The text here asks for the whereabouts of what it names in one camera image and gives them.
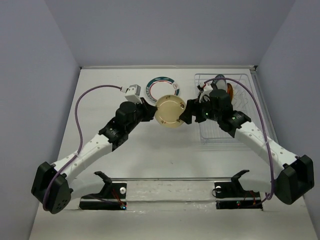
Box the yellow brown patterned plate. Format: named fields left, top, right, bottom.
left=226, top=83, right=234, bottom=101

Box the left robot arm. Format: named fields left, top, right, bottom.
left=31, top=97, right=157, bottom=214

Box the green red rimmed white plate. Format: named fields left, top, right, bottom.
left=145, top=76, right=181, bottom=104

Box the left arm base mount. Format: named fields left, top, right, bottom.
left=79, top=171, right=127, bottom=211

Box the white wire dish rack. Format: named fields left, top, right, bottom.
left=193, top=73, right=266, bottom=147

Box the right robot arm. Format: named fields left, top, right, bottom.
left=179, top=89, right=315, bottom=205

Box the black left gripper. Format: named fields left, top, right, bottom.
left=126, top=97, right=157, bottom=133

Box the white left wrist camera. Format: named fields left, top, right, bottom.
left=125, top=84, right=142, bottom=104

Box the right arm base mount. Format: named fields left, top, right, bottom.
left=211, top=170, right=263, bottom=210

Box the dark blue rimmed white plate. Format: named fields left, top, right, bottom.
left=211, top=74, right=227, bottom=92

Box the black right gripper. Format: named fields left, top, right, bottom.
left=179, top=95, right=222, bottom=124

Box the cream plate with small prints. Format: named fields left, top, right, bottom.
left=154, top=95, right=187, bottom=129

